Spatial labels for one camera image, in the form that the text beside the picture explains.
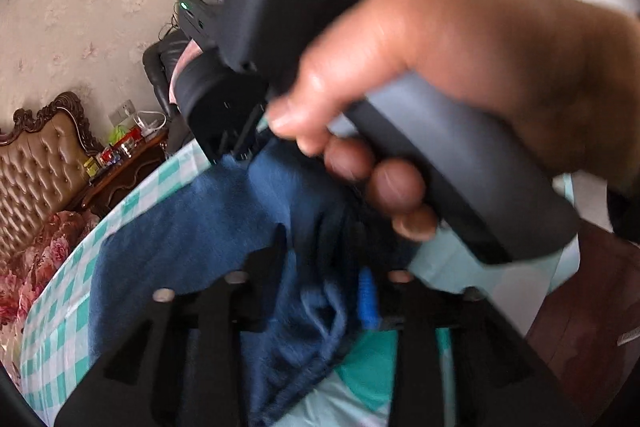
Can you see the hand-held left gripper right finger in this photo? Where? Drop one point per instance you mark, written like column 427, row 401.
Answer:
column 368, row 302

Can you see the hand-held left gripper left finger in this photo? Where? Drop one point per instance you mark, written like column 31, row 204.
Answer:
column 265, row 267

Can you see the blue pants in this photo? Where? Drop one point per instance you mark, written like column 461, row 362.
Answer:
column 300, row 207

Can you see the person's right hand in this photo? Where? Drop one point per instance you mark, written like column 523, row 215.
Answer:
column 475, row 47

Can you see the black chair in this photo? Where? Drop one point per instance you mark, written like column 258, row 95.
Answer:
column 160, row 67

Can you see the dark wooden nightstand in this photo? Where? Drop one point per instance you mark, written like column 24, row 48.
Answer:
column 125, row 179

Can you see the colourful nightstand clutter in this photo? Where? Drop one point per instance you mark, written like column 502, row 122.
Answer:
column 115, row 152

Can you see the teal white checked sheet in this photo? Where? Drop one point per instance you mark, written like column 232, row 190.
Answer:
column 65, row 307

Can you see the floral bedding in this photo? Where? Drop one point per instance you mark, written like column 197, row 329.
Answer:
column 45, row 252

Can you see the brown tufted headboard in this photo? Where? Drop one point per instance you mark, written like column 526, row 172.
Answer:
column 40, row 167

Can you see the white wall socket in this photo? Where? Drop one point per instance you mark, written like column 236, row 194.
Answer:
column 122, row 112

